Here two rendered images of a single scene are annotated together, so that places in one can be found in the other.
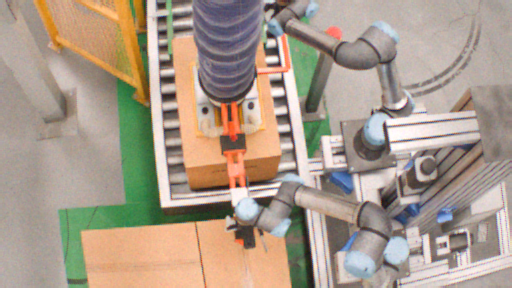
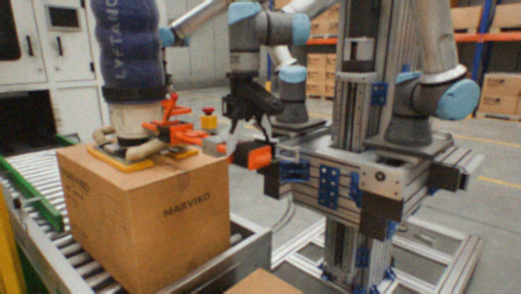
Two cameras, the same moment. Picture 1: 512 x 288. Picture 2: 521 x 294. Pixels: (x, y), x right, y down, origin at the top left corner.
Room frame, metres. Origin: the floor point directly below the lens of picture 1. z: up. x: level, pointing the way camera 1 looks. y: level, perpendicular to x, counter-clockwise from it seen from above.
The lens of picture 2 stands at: (-0.21, 0.40, 1.34)
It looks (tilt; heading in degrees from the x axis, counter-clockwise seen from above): 17 degrees down; 328
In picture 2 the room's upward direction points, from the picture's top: straight up
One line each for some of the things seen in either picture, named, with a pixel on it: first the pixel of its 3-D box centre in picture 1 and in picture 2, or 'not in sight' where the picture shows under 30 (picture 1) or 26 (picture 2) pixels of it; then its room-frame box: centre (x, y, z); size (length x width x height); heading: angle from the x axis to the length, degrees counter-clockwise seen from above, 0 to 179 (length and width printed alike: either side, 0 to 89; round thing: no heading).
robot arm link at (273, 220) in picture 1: (275, 219); (283, 30); (0.47, -0.10, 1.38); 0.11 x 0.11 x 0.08; 71
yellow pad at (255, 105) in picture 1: (249, 91); (164, 141); (1.07, 0.06, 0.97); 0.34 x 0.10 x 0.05; 15
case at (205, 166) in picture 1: (223, 108); (143, 199); (1.06, 0.16, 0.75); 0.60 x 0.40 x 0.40; 16
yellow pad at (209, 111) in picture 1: (203, 96); (117, 152); (1.03, 0.24, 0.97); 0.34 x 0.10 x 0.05; 15
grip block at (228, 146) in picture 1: (233, 143); (175, 131); (0.81, 0.09, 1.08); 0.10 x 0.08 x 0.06; 105
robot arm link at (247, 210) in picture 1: (247, 210); (246, 28); (0.49, 0.00, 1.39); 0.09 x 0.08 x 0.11; 71
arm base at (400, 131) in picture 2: not in sight; (408, 126); (0.42, -0.60, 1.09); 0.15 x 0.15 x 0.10
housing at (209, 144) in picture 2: (239, 197); (217, 146); (0.60, 0.03, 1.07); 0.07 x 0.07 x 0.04; 15
